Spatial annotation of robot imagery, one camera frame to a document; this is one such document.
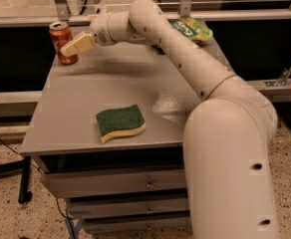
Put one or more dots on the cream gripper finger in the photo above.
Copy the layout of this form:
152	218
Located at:
81	43

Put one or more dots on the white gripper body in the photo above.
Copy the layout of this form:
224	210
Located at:
99	28

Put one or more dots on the red coke can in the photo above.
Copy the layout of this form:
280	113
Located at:
61	34

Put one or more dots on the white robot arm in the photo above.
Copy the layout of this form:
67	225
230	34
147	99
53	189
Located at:
226	137

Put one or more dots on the green yellow sponge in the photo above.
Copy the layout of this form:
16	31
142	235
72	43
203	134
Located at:
122	122

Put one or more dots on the green chip bag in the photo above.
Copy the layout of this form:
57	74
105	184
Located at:
187	28

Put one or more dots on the top grey drawer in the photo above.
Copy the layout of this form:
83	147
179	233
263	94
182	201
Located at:
114	181

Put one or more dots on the grey drawer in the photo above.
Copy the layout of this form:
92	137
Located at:
127	206
136	222
114	181

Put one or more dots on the grey drawer cabinet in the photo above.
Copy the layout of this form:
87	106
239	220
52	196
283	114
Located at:
127	139

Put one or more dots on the middle grey drawer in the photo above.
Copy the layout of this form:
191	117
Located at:
127	206

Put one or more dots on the bottom grey drawer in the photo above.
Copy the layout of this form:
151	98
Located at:
136	222

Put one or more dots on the metal railing frame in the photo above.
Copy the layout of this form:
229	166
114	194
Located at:
69	14

